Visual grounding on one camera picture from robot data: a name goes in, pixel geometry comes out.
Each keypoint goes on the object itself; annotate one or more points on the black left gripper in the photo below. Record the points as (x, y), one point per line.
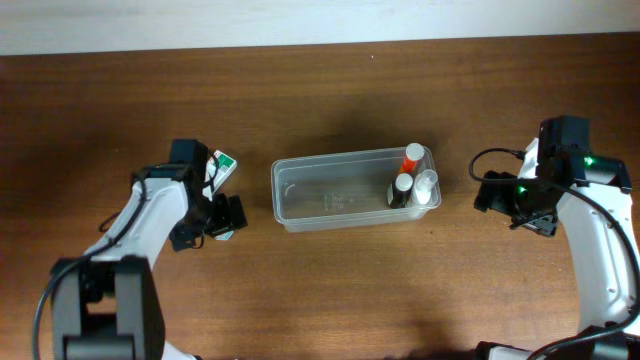
(226, 216)

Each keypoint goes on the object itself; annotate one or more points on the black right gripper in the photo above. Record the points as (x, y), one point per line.
(492, 192)

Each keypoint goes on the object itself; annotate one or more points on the white green medicine box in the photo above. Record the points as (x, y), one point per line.
(222, 172)

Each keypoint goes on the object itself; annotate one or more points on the white squeeze tube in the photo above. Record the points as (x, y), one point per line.
(421, 192)

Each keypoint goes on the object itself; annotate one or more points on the orange white-capped tube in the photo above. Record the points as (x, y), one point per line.
(414, 153)

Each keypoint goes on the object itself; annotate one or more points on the black white-capped bottle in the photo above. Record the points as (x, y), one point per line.
(399, 191)

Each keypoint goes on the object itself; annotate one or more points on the clear plastic container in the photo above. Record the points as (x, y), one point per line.
(340, 190)

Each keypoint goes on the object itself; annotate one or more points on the gold lid balm jar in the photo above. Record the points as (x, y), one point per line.
(225, 236)

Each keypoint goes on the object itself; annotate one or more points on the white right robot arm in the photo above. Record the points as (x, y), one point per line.
(589, 197)

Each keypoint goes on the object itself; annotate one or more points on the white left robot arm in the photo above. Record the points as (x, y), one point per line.
(104, 303)

